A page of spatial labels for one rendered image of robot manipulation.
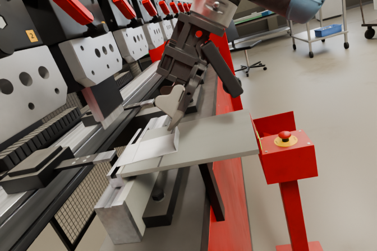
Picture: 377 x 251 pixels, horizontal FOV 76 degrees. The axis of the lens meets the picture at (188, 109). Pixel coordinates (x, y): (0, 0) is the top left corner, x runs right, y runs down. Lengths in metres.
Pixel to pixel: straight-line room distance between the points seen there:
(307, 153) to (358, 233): 0.86
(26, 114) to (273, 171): 0.71
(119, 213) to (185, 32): 0.34
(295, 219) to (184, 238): 0.68
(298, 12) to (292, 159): 0.51
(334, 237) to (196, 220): 1.16
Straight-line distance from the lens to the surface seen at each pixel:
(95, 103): 0.49
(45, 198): 0.71
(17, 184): 0.68
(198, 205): 0.54
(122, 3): 0.57
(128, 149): 0.57
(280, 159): 0.82
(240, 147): 0.44
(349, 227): 1.64
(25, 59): 0.34
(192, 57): 0.43
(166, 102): 0.45
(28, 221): 0.68
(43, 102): 0.34
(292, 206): 1.05
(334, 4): 8.67
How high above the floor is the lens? 1.23
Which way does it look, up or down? 20 degrees down
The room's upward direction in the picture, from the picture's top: 18 degrees counter-clockwise
